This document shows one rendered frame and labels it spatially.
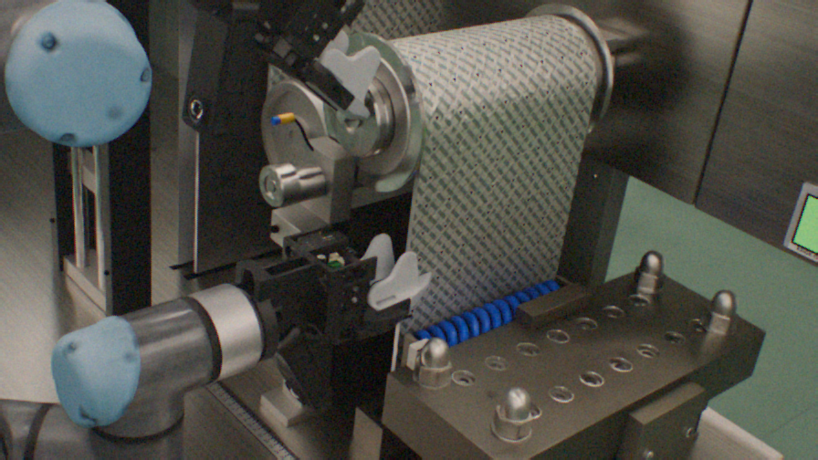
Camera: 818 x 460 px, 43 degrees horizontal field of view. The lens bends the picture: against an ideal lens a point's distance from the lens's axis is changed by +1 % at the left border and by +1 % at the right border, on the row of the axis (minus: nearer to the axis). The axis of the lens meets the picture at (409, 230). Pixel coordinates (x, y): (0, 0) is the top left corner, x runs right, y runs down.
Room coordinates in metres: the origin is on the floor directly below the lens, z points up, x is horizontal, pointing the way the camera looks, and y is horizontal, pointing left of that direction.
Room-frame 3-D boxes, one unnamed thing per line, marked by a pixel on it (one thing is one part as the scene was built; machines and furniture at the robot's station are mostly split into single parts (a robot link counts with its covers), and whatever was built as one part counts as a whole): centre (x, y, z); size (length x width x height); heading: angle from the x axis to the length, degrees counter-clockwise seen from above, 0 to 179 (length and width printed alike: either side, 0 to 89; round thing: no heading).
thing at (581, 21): (1.07, -0.14, 1.25); 0.15 x 0.01 x 0.15; 44
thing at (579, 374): (0.88, -0.20, 1.00); 0.40 x 0.16 x 0.06; 134
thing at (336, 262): (0.77, 0.09, 1.12); 0.12 x 0.08 x 0.09; 134
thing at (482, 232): (0.94, -0.09, 1.11); 0.23 x 0.01 x 0.18; 134
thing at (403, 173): (0.89, 0.05, 1.25); 0.15 x 0.01 x 0.15; 44
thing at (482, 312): (0.92, -0.10, 1.03); 0.21 x 0.04 x 0.03; 134
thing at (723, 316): (0.96, -0.34, 1.05); 0.04 x 0.04 x 0.04
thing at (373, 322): (0.80, 0.03, 1.09); 0.09 x 0.05 x 0.02; 133
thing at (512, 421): (0.74, -0.11, 1.05); 0.04 x 0.04 x 0.04
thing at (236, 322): (0.72, 0.15, 1.11); 0.08 x 0.05 x 0.08; 44
